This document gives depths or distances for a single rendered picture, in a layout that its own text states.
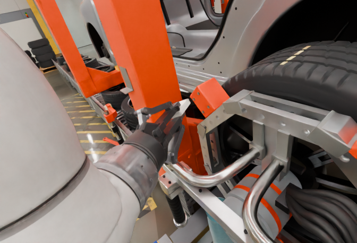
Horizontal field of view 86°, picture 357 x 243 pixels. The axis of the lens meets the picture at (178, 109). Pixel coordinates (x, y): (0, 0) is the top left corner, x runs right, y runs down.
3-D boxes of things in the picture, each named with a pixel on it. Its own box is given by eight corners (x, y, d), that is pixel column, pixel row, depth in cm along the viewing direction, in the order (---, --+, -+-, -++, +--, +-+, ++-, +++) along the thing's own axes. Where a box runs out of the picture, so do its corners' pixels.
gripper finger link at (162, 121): (143, 142, 36) (139, 137, 35) (167, 114, 45) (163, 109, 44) (159, 138, 34) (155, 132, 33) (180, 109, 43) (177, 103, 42)
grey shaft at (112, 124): (127, 148, 213) (110, 111, 188) (122, 151, 210) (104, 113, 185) (124, 145, 220) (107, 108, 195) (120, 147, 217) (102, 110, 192)
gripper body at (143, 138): (166, 183, 29) (186, 146, 37) (137, 137, 27) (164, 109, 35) (132, 187, 33) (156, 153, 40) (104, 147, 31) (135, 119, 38)
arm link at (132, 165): (115, 162, 22) (142, 133, 27) (71, 171, 26) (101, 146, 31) (154, 218, 24) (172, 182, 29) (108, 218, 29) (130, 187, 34)
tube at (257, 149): (265, 157, 48) (266, 123, 42) (211, 210, 39) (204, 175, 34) (214, 130, 61) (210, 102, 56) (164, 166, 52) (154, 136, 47)
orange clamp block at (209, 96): (232, 98, 58) (214, 76, 60) (214, 110, 55) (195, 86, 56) (221, 107, 64) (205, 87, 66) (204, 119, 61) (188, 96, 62)
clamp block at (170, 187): (195, 180, 56) (193, 167, 53) (171, 200, 52) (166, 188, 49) (185, 171, 59) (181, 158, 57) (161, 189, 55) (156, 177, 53)
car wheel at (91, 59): (83, 67, 513) (79, 59, 501) (104, 64, 495) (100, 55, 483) (67, 77, 459) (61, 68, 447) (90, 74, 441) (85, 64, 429)
